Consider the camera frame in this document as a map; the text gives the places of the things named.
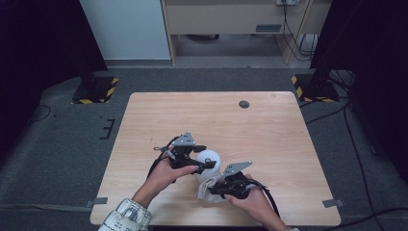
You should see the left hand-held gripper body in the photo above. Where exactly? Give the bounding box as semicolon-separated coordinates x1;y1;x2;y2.
153;131;200;170

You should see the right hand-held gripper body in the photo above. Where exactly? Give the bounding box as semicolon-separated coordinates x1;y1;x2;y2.
220;161;258;200

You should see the white cylindrical container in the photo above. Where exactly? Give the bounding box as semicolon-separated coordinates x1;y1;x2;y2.
195;149;223;186

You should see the light grey quilted cloth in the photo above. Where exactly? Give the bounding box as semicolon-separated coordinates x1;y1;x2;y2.
194;173;233;204

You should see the person's right hand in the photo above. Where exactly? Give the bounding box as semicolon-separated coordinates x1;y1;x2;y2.
224;173;282;223

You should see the person's left hand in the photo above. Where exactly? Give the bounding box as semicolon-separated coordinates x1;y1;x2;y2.
142;157;200;200

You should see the black tape floor mark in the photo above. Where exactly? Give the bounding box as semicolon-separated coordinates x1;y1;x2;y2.
98;117;116;141

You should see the grey tape piece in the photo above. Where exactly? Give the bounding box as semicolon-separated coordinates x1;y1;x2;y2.
85;196;110;209
321;198;345;209

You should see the black stand with striped base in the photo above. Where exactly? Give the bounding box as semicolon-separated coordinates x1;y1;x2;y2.
291;47;341;104
71;57;119;105

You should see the white panel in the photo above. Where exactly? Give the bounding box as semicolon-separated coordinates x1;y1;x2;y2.
79;0;171;62

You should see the grey vent grille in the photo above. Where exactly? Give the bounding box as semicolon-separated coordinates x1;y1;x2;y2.
255;23;283;33

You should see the dark curtain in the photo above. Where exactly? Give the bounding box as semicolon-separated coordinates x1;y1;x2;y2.
0;0;109;162
309;0;408;182

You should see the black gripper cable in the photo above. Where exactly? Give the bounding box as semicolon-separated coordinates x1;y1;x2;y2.
244;178;281;219
147;136;181;184

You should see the short black floor cable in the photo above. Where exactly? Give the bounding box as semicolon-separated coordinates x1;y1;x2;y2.
304;103;350;126

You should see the long black floor cable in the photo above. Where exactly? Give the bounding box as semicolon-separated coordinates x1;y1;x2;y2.
342;71;384;231

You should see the thin black floor cable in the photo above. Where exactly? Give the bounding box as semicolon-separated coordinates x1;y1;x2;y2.
29;104;53;123

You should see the thick black floor cable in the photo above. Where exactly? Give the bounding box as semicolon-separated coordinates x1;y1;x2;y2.
336;207;408;229

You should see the black power cable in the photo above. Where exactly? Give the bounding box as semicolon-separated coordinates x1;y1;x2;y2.
281;2;315;62

